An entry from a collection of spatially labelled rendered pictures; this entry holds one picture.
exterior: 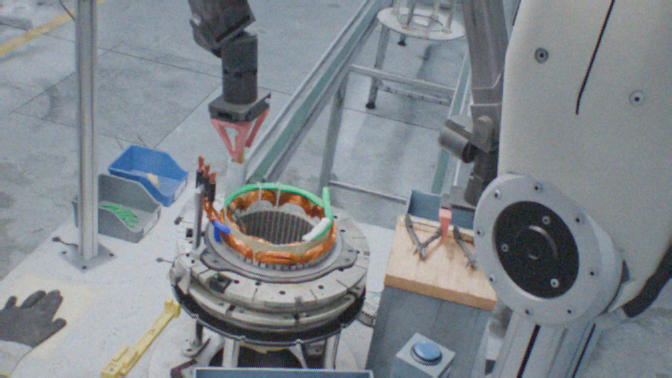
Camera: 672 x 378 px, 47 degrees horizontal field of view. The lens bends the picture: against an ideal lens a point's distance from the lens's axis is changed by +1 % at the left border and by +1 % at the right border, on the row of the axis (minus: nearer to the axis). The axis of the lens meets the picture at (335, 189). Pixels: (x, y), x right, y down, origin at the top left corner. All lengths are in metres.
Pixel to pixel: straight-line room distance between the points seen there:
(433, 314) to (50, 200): 2.31
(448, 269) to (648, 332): 2.05
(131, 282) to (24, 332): 0.25
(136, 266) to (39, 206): 1.67
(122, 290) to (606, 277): 1.14
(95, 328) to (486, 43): 0.90
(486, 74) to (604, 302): 0.58
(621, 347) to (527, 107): 2.54
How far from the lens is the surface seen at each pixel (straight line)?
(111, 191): 1.91
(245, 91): 1.23
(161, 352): 1.49
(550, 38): 0.67
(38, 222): 3.27
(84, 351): 1.53
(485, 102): 1.24
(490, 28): 1.22
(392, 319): 1.36
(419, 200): 1.57
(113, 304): 1.63
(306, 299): 1.17
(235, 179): 1.32
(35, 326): 1.56
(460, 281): 1.33
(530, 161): 0.73
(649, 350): 3.25
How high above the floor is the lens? 1.82
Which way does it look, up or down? 30 degrees down
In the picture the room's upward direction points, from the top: 10 degrees clockwise
